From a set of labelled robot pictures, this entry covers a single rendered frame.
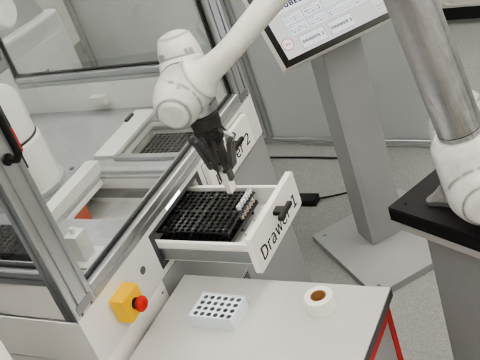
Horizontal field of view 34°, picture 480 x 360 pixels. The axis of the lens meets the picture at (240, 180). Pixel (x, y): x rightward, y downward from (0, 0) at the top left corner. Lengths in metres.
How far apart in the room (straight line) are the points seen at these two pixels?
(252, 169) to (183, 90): 0.91
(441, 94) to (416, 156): 2.08
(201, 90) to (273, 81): 2.28
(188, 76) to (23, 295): 0.65
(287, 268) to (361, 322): 0.96
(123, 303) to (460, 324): 0.95
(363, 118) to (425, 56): 1.32
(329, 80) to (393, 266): 0.78
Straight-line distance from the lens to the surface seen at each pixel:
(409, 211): 2.06
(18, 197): 1.71
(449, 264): 2.17
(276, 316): 1.93
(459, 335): 2.36
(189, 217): 2.12
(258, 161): 2.57
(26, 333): 2.03
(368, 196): 3.08
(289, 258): 2.79
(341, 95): 2.85
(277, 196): 2.03
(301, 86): 3.89
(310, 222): 3.50
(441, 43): 1.64
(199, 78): 1.68
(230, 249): 1.98
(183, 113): 1.66
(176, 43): 1.81
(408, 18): 1.60
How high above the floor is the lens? 2.02
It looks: 31 degrees down
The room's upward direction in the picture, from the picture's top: 20 degrees counter-clockwise
